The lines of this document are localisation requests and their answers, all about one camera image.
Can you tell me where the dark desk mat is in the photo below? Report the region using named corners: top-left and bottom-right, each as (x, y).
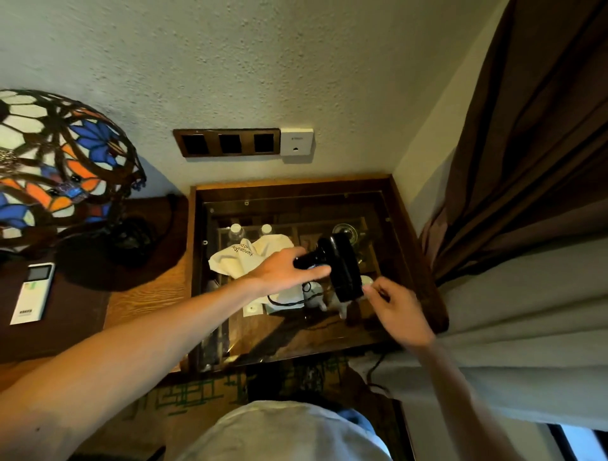
top-left (0, 254), bottom-right (112, 365)

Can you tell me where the person's right hand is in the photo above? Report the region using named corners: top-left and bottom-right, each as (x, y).
top-left (362, 277), bottom-right (437, 350)

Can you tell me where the person's right forearm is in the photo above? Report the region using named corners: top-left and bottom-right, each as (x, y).
top-left (411, 338), bottom-right (523, 461)

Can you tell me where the glass-top wooden side table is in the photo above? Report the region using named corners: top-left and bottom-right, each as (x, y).
top-left (187, 174), bottom-right (449, 376)

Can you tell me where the white wall socket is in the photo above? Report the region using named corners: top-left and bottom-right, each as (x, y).
top-left (280, 128), bottom-right (314, 156)

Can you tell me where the dark lamp base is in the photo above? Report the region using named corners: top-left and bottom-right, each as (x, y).
top-left (105, 216), bottom-right (158, 268)

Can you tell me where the grey curtain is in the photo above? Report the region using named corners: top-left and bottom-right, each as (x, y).
top-left (351, 235), bottom-right (608, 432)

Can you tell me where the wooden desk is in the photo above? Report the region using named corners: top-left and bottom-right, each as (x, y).
top-left (0, 194), bottom-right (192, 392)

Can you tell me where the brown curtain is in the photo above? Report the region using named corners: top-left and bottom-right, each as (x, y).
top-left (419, 0), bottom-right (608, 287)

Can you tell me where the white remote control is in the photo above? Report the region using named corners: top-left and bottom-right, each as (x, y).
top-left (10, 262), bottom-right (56, 326)

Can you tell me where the person's white shirt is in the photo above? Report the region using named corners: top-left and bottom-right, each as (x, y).
top-left (175, 400), bottom-right (393, 461)

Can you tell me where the wooden switch panel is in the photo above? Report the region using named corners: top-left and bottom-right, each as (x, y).
top-left (173, 128), bottom-right (281, 158)

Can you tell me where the black floor cable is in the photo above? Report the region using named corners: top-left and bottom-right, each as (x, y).
top-left (365, 352), bottom-right (394, 396)

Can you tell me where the person's left hand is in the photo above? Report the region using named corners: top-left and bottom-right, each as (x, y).
top-left (244, 246), bottom-right (332, 298)

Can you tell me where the person's left forearm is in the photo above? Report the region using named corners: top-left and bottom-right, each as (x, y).
top-left (0, 278), bottom-right (257, 461)

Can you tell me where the stained glass lamp shade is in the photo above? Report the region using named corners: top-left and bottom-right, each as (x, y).
top-left (0, 89), bottom-right (147, 253)

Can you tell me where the window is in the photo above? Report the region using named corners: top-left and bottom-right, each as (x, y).
top-left (548, 424), bottom-right (608, 461)

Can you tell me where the white cloth bag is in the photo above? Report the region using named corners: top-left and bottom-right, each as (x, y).
top-left (208, 234), bottom-right (306, 314)

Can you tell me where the black hair dryer cable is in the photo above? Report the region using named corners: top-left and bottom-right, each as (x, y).
top-left (267, 282), bottom-right (325, 308)

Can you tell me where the upturned drinking glass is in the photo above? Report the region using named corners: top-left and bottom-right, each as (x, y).
top-left (332, 223), bottom-right (360, 245)

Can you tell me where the black hair dryer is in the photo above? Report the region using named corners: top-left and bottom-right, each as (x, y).
top-left (293, 232), bottom-right (364, 303)

